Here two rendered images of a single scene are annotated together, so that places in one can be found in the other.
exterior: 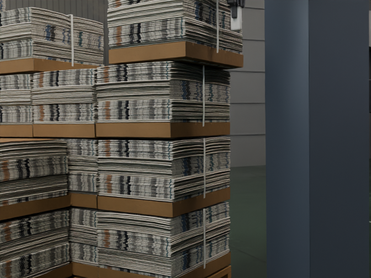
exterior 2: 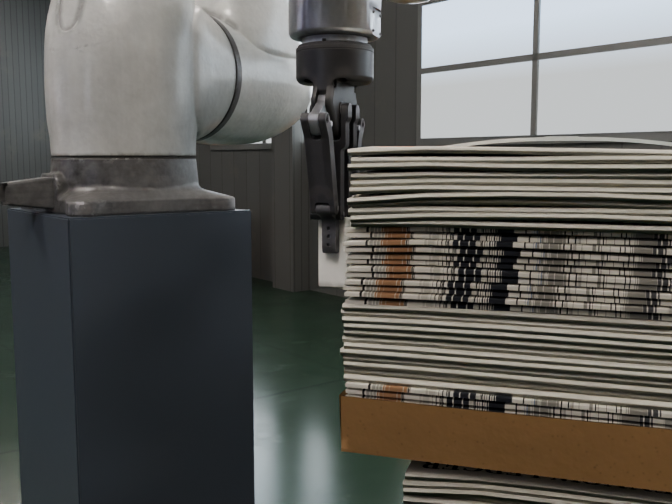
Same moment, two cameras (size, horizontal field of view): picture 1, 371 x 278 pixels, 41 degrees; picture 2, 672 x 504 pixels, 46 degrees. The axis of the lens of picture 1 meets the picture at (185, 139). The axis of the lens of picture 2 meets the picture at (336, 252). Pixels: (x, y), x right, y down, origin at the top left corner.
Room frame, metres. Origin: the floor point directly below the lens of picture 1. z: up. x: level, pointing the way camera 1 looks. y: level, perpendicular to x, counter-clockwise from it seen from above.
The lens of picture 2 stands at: (2.28, -0.34, 1.05)
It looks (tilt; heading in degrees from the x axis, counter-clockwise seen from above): 7 degrees down; 167
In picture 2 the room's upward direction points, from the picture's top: straight up
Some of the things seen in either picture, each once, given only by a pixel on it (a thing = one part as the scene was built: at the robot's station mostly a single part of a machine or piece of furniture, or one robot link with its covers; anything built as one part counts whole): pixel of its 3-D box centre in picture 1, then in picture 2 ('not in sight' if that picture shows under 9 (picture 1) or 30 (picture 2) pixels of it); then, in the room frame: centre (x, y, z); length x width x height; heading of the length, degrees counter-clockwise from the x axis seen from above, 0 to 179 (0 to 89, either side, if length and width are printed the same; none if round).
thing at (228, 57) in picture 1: (196, 62); (545, 411); (1.75, -0.04, 0.86); 0.29 x 0.16 x 0.04; 58
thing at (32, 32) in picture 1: (44, 48); not in sight; (1.97, 0.55, 0.95); 0.38 x 0.29 x 0.23; 148
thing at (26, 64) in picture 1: (46, 70); not in sight; (1.97, 0.54, 0.86); 0.38 x 0.29 x 0.04; 148
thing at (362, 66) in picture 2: not in sight; (334, 91); (1.53, -0.16, 1.12); 0.08 x 0.07 x 0.09; 148
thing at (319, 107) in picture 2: not in sight; (322, 107); (1.56, -0.18, 1.10); 0.05 x 0.02 x 0.05; 148
